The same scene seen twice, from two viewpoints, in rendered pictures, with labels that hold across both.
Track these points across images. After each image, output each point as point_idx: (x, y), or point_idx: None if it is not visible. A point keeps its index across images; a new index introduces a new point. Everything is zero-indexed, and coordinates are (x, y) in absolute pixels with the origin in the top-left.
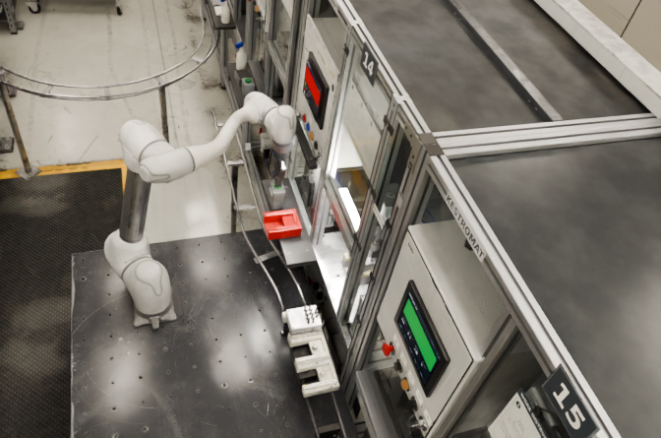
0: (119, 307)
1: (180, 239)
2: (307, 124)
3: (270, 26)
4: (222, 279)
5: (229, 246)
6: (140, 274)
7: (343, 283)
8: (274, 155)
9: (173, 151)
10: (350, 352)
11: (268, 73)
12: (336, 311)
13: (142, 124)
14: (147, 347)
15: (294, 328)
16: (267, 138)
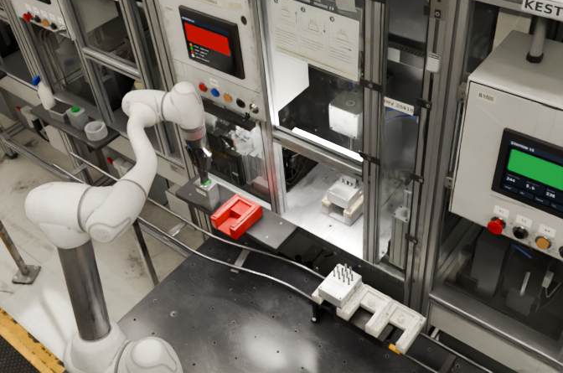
0: None
1: (131, 309)
2: (213, 90)
3: (77, 29)
4: (209, 314)
5: (187, 280)
6: (143, 361)
7: (342, 229)
8: (192, 146)
9: (114, 189)
10: (410, 281)
11: (96, 86)
12: (363, 255)
13: (51, 186)
14: None
15: (342, 297)
16: (123, 163)
